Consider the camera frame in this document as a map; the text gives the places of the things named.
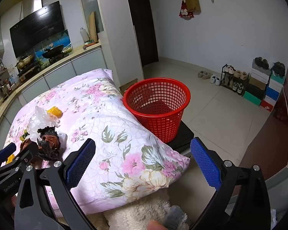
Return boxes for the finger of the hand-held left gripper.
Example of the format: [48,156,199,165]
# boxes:
[0,141,40,197]
[0,142,17,173]

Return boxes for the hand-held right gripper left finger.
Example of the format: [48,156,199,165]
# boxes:
[14,138,96,230]

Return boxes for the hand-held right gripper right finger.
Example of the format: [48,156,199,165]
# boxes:
[190,136,271,230]

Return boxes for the brown black paper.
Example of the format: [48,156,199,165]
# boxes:
[37,126,61,161]
[20,138,42,170]

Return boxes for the yellow green knitted scrubber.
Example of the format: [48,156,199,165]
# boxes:
[19,129,30,142]

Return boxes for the red plastic mesh basket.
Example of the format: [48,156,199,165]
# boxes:
[123,77,191,144]

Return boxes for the person's right hand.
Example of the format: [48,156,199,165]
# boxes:
[147,220,170,230]

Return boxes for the black stool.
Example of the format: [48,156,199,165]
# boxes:
[167,121,195,152]

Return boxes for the clear plastic bag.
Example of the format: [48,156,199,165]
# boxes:
[26,105,68,149]

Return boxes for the pink floral blanket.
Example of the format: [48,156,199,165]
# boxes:
[3,68,191,218]

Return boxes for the yellow foam sheet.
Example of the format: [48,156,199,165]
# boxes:
[47,107,63,118]

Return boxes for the grey fluffy cloth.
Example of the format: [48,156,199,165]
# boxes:
[163,205,189,230]

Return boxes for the metal spice rack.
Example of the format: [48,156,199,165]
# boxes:
[0,60,10,101]

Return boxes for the cream fluffy blanket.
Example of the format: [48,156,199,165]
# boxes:
[91,189,190,230]

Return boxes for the grey base cabinets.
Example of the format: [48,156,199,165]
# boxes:
[0,48,108,135]

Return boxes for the black metal shoe rack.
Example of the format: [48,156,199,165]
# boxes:
[219,63,251,94]

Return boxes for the brown cardboard piece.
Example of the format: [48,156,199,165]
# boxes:
[119,79,138,94]

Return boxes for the golden frying pan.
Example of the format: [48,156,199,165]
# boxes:
[16,55,35,69]

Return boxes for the group of assorted shoes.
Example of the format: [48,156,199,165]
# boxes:
[223,65,249,93]

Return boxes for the black gas stove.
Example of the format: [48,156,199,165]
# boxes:
[17,53,71,77]

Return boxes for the stack of shoe boxes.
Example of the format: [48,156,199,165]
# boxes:
[242,60,286,112]

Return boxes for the black wok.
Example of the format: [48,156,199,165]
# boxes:
[43,44,65,58]

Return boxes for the beige kitchen counter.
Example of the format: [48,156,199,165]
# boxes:
[0,42,102,135]

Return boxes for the dark sneaker pair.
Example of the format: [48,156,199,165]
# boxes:
[271,62,286,77]
[254,57,269,69]

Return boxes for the black range hood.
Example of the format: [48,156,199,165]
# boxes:
[10,0,65,58]

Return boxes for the white plastic bottle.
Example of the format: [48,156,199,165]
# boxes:
[80,27,89,43]

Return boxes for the wooden cutting board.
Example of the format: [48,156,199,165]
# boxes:
[88,11,98,43]

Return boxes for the dark wooden door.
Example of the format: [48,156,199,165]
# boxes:
[125,0,159,66]

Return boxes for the red hanging bag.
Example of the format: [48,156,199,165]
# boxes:
[179,0,195,20]

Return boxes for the brown paper bag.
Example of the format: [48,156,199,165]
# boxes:
[184,0,201,13]

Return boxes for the frosted glass panel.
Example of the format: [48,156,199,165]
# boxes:
[78,0,105,33]

